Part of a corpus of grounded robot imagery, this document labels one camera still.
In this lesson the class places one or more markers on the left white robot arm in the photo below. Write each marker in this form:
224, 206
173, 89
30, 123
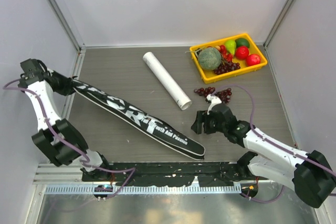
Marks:
56, 137

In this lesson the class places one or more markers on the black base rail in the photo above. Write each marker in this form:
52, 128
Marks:
176, 174

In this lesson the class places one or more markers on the white slotted cable duct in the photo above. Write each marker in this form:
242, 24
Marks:
99, 190

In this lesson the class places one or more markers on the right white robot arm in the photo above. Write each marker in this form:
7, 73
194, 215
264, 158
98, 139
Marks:
309, 175

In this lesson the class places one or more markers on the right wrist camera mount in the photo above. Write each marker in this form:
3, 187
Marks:
214, 100

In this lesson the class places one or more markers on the green pear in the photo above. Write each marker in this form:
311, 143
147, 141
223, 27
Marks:
230, 46

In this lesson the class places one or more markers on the green netted melon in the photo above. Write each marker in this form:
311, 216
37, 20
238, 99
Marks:
209, 58

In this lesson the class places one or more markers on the red cherries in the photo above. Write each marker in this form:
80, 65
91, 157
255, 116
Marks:
226, 55

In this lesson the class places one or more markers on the red apple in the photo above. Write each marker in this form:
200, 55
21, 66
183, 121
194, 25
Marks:
242, 52

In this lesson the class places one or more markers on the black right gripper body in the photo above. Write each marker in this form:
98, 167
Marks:
211, 125

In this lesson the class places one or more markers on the green lime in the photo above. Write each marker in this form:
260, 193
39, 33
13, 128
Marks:
242, 42

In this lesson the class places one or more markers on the red pomegranate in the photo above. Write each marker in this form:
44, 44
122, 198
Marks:
253, 59

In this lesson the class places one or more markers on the dark red grape bunch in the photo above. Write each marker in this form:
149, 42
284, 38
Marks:
223, 95

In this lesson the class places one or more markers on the yellow plastic tray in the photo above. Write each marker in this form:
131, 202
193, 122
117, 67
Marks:
210, 77

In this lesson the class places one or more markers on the black racket bag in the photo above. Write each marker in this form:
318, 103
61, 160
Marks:
151, 126

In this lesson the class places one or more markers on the grape bunch in tray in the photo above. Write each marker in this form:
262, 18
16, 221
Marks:
226, 67

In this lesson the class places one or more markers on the white shuttlecock tube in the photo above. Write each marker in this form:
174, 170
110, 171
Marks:
166, 80

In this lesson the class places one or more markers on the aluminium frame bars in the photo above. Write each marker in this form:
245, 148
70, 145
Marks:
62, 12

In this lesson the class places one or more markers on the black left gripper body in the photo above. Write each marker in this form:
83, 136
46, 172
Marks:
61, 84

